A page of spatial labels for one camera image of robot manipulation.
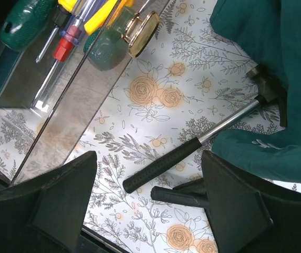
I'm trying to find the floral table mat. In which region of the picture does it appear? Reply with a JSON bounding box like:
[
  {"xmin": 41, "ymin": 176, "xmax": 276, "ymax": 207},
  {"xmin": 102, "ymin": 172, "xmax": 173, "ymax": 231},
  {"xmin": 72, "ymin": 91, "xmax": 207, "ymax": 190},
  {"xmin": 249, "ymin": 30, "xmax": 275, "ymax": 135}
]
[{"xmin": 0, "ymin": 0, "xmax": 301, "ymax": 253}]

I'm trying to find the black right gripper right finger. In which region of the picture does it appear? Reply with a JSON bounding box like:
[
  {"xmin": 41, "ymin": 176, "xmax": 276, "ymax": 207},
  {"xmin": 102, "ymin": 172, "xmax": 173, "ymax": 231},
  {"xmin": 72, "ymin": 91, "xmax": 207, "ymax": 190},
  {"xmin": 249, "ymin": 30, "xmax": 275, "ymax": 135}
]
[{"xmin": 202, "ymin": 151, "xmax": 301, "ymax": 252}]

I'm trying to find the green stubby screwdriver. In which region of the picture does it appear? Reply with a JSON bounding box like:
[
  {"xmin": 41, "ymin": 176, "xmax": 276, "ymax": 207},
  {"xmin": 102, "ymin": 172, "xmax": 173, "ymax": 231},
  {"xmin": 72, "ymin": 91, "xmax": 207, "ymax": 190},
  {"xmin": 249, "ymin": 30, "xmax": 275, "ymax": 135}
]
[{"xmin": 87, "ymin": 6, "xmax": 135, "ymax": 71}]

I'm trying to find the gold drawer knob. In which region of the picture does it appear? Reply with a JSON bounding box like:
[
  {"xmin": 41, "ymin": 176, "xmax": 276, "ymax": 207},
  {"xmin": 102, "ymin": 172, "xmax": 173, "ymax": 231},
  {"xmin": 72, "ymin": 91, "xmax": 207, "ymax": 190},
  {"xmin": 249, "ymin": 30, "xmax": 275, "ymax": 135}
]
[{"xmin": 122, "ymin": 11, "xmax": 160, "ymax": 58}]

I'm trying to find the black claw hammer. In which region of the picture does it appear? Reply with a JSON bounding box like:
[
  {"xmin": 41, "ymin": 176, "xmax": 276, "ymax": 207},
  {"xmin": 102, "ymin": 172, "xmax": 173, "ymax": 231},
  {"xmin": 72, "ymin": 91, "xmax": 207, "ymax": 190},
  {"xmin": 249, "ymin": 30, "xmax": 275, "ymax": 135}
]
[{"xmin": 150, "ymin": 187, "xmax": 210, "ymax": 209}]

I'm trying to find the orange yellow screwdriver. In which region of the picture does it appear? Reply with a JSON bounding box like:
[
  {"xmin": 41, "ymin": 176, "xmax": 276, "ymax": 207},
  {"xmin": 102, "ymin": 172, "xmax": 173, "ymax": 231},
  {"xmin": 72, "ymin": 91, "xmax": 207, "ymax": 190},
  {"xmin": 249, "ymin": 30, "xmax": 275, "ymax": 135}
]
[{"xmin": 58, "ymin": 0, "xmax": 77, "ymax": 13}]

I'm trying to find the dark green drawstring bag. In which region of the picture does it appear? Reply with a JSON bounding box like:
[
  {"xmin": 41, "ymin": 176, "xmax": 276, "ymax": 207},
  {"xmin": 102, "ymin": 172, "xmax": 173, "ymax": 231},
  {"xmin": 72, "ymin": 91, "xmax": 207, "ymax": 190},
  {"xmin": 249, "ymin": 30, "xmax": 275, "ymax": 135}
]
[{"xmin": 210, "ymin": 1, "xmax": 301, "ymax": 183}]

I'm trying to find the blue red screwdriver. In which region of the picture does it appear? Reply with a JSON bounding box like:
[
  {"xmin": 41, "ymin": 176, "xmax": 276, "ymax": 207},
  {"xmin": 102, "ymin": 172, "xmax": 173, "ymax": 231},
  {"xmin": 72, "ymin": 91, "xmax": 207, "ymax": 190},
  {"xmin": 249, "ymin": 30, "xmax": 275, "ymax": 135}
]
[{"xmin": 32, "ymin": 1, "xmax": 106, "ymax": 106}]

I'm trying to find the clear acrylic drawer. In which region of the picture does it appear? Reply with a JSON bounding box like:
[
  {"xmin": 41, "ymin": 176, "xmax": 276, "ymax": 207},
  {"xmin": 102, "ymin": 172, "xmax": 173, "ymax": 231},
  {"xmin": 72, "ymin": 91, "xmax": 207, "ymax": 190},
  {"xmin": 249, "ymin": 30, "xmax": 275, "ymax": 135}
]
[{"xmin": 0, "ymin": 1, "xmax": 167, "ymax": 186}]

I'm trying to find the hammer with black grip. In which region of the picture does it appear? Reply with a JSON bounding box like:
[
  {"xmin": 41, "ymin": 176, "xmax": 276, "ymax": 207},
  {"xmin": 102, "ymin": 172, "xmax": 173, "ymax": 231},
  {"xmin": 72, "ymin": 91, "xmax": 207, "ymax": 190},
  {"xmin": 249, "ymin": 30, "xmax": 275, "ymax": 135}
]
[{"xmin": 123, "ymin": 65, "xmax": 287, "ymax": 193}]

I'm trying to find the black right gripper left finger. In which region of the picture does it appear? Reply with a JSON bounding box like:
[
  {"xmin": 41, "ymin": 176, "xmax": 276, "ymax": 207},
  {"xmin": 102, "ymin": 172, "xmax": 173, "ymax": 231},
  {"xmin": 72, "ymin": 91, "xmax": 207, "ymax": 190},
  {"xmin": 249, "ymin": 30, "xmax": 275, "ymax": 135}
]
[{"xmin": 0, "ymin": 151, "xmax": 97, "ymax": 252}]

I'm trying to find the yellow black screwdriver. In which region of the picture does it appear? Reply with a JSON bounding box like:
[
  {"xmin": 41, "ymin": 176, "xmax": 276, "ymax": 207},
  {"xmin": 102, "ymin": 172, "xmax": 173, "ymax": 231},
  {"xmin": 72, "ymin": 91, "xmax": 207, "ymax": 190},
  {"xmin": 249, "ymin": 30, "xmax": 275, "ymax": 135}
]
[{"xmin": 84, "ymin": 0, "xmax": 135, "ymax": 35}]

